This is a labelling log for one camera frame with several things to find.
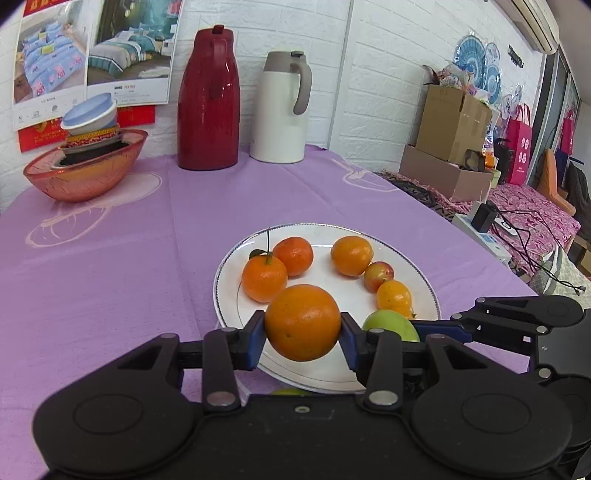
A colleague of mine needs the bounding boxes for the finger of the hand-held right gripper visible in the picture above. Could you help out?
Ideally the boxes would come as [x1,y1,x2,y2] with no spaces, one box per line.
[412,320,539,357]
[450,295,585,335]

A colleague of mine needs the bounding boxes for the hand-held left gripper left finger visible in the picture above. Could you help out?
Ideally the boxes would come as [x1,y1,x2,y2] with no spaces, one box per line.
[115,310,267,414]

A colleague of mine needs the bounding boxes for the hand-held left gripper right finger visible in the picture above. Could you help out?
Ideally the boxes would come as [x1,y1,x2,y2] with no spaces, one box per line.
[339,312,482,412]

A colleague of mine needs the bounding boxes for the large orange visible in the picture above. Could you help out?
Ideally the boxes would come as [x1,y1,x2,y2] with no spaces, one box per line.
[264,284,342,362]

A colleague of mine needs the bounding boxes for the small yellow-orange citrus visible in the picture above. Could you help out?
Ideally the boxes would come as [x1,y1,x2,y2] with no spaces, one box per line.
[377,280,413,318]

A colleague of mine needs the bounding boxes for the orange mandarin with stem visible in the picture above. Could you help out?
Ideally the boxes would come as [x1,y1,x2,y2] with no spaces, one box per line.
[241,227,289,304]

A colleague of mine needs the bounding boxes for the red and yellow nectarine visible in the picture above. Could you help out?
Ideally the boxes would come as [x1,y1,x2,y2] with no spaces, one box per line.
[364,261,395,293]

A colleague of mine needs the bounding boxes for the white plate with blue rim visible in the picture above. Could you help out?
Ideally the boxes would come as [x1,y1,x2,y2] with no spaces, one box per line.
[213,223,441,394]

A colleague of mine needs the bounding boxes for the grey patterned cloth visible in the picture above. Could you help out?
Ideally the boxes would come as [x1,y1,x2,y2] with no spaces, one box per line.
[529,244,578,296]

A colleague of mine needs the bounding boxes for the white power strip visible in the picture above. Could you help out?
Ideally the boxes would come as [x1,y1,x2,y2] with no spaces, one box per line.
[451,213,513,265]

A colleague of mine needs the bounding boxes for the pink patterned blanket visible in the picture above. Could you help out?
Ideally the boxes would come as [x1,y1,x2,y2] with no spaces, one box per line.
[487,183,581,273]

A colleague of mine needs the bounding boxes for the black charger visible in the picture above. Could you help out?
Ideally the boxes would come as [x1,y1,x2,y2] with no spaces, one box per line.
[471,203,498,233]

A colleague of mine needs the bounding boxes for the orange chair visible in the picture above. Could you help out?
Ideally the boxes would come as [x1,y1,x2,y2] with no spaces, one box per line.
[537,148,577,217]

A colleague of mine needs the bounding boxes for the dark hanging clothing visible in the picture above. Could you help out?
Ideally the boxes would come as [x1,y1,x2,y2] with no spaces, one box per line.
[566,161,591,222]

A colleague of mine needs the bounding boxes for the dark patterned cloth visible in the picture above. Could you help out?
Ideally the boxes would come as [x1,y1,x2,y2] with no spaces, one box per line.
[375,171,458,222]

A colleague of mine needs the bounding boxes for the flat cardboard box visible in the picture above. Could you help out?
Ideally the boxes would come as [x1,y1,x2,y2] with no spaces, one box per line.
[399,144,496,202]

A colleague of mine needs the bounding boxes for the purple tablecloth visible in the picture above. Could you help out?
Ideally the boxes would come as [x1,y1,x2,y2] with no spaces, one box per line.
[0,144,539,474]

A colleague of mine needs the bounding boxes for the pink gift bag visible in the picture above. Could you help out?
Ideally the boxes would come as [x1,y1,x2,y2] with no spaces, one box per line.
[505,104,533,185]
[560,111,577,155]

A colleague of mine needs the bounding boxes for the tall cardboard box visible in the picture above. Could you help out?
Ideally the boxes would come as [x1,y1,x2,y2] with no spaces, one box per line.
[416,84,494,162]

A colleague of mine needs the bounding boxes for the white thermos jug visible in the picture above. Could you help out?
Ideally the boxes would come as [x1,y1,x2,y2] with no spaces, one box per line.
[250,51,313,164]

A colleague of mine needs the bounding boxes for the orange glass bowl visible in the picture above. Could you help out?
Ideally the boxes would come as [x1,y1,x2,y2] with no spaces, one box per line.
[23,128,149,203]

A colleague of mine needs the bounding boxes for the red thermos jug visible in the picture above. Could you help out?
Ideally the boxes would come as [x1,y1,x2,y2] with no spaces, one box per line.
[177,26,241,171]

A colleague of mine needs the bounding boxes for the crumpled patterned wrapping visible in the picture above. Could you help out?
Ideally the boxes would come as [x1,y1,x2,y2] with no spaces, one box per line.
[422,65,490,100]

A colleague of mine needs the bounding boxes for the stack of patterned bowls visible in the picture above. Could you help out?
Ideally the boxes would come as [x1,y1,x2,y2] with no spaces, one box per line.
[58,124,126,160]

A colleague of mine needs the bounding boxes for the large blue decorative plate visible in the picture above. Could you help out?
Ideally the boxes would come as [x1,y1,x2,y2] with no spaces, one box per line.
[455,34,488,79]

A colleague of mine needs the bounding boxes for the blue lidded bowl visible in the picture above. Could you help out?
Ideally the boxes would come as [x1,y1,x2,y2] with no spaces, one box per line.
[60,92,119,131]

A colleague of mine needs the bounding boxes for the white air conditioner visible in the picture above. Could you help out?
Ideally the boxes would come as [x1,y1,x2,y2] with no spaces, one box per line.
[496,0,559,55]

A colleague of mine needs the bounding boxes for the red paper sheet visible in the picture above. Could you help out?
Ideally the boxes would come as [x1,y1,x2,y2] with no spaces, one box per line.
[18,104,157,153]

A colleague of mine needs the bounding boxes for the black cable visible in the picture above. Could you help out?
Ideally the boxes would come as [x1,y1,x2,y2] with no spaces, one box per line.
[496,210,587,294]

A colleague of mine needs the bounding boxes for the white wall pipe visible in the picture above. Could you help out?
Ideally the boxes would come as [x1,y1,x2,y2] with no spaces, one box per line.
[327,0,356,151]

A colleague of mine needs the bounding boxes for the teal bedding wall poster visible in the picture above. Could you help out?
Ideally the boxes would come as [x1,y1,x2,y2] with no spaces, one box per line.
[87,0,184,108]

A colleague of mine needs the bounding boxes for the blue bedding wall poster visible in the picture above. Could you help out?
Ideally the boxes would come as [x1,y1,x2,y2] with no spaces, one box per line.
[12,0,95,131]

